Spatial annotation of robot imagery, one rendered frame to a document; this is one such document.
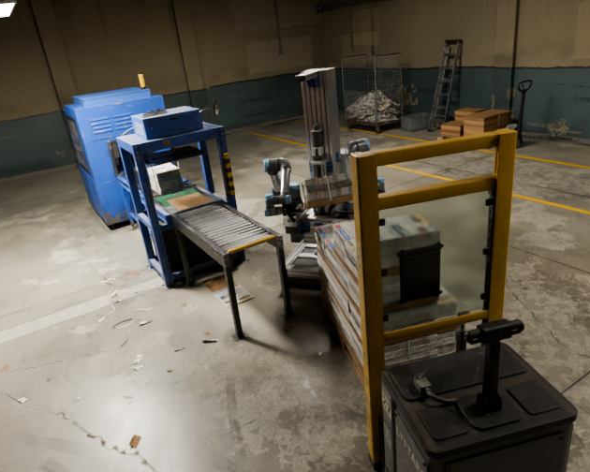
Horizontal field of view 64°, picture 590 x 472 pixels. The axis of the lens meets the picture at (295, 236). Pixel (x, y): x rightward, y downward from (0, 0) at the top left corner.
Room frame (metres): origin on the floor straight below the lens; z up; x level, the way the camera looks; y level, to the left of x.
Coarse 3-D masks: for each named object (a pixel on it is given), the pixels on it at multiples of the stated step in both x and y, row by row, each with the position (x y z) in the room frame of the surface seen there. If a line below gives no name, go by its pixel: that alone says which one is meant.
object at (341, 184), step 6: (342, 174) 3.65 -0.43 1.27; (348, 174) 3.65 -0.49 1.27; (336, 180) 3.65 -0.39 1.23; (342, 180) 3.65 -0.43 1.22; (348, 180) 3.63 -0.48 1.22; (336, 186) 3.61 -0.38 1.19; (342, 186) 3.61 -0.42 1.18; (348, 186) 3.62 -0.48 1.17; (336, 192) 3.60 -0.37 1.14; (342, 192) 3.60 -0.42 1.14; (348, 192) 3.60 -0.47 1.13
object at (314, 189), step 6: (306, 180) 3.62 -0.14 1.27; (312, 180) 3.62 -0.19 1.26; (318, 180) 3.63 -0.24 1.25; (306, 186) 3.61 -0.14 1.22; (312, 186) 3.61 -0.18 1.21; (318, 186) 3.61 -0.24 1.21; (324, 186) 3.61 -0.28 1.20; (306, 192) 3.59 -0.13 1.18; (312, 192) 3.59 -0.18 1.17; (318, 192) 3.60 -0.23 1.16; (324, 192) 3.60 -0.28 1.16; (306, 198) 3.62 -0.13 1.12; (312, 198) 3.58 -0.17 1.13; (318, 198) 3.58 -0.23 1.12; (324, 198) 3.58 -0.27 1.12
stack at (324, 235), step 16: (336, 224) 3.70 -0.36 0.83; (320, 240) 3.52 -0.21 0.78; (320, 272) 3.63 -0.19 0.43; (336, 272) 3.11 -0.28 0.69; (336, 288) 3.14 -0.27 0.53; (352, 288) 2.75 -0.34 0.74; (336, 304) 3.19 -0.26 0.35; (352, 320) 2.78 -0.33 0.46; (352, 336) 2.81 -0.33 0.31; (352, 352) 2.87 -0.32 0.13
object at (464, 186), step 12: (456, 180) 2.06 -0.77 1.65; (468, 180) 2.04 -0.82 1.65; (480, 180) 2.03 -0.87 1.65; (492, 180) 2.03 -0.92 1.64; (396, 192) 1.99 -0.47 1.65; (408, 192) 1.97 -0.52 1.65; (420, 192) 1.98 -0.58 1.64; (432, 192) 1.98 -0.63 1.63; (444, 192) 1.99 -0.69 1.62; (456, 192) 2.00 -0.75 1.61; (468, 192) 2.02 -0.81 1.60; (384, 204) 1.95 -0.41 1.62; (396, 204) 1.96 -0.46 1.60; (408, 204) 1.97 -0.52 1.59
